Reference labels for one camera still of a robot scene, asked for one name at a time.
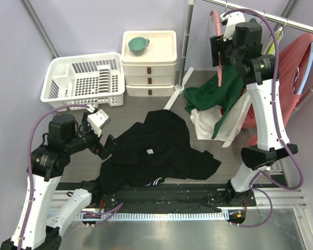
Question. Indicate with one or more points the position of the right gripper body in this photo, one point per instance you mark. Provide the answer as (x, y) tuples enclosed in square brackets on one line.
[(226, 48)]

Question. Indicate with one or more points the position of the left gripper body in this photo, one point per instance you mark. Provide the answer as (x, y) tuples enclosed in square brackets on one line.
[(98, 148)]

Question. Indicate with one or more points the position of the pink hanger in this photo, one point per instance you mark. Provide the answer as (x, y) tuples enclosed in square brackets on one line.
[(216, 27)]

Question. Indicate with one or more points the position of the black t shirt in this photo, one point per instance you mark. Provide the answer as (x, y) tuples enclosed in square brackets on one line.
[(151, 151)]

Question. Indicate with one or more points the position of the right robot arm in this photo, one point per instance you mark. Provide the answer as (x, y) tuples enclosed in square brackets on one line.
[(259, 73)]

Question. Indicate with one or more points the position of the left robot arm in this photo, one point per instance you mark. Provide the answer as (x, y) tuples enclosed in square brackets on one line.
[(46, 166)]

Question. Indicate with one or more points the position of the green t shirt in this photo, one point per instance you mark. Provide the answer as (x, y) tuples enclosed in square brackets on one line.
[(216, 96)]

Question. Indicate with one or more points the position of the salmon pink t shirt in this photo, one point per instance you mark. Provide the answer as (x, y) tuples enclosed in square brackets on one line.
[(295, 55)]

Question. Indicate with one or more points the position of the white t shirt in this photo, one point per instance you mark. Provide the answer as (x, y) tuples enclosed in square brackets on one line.
[(232, 122)]

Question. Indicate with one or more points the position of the light blue hanger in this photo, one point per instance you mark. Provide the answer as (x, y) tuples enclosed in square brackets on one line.
[(299, 90)]

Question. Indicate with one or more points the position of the metal clothes rack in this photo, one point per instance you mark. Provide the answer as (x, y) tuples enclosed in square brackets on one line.
[(183, 78)]

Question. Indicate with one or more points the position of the white plastic basket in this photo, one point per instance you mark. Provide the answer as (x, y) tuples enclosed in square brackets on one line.
[(92, 79)]

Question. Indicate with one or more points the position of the white drawer unit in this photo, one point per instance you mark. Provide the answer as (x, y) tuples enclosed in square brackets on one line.
[(153, 73)]

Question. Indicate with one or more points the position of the green cup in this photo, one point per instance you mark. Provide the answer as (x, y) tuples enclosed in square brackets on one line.
[(138, 45)]

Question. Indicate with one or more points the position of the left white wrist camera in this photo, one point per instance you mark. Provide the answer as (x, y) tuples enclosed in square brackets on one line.
[(97, 119)]

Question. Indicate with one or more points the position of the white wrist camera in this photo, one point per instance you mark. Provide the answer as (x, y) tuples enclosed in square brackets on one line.
[(97, 119), (231, 20)]

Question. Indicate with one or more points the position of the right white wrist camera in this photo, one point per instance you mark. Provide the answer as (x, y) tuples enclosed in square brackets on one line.
[(231, 20)]

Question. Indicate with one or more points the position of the white cable duct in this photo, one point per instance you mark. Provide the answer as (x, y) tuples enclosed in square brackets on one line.
[(223, 215)]

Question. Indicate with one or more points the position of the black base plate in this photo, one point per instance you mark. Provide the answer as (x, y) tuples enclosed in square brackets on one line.
[(171, 198)]

